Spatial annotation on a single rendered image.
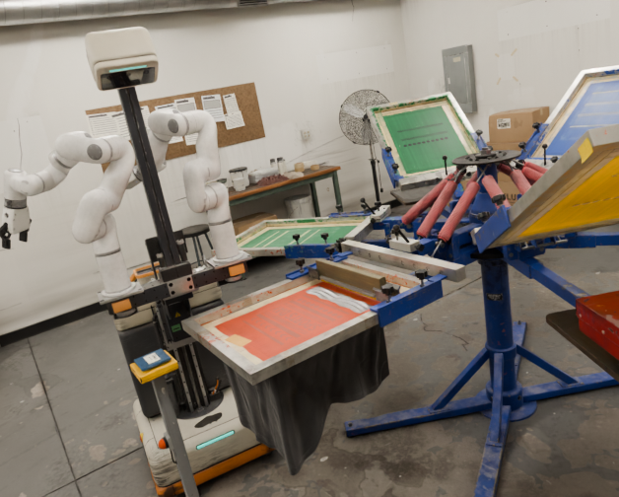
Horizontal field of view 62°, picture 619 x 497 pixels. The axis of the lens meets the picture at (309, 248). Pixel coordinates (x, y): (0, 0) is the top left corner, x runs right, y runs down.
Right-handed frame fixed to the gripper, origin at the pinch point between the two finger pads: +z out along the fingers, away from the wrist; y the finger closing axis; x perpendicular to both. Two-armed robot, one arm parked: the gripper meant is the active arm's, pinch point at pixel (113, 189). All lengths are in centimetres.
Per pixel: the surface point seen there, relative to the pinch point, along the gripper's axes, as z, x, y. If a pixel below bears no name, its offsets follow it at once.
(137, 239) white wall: 168, 22, 259
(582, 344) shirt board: -145, -119, -55
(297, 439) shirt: -53, -118, -50
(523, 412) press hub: -115, -186, 61
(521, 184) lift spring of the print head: -158, -79, 26
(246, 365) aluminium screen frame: -58, -86, -67
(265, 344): -57, -85, -48
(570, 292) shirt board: -152, -116, -15
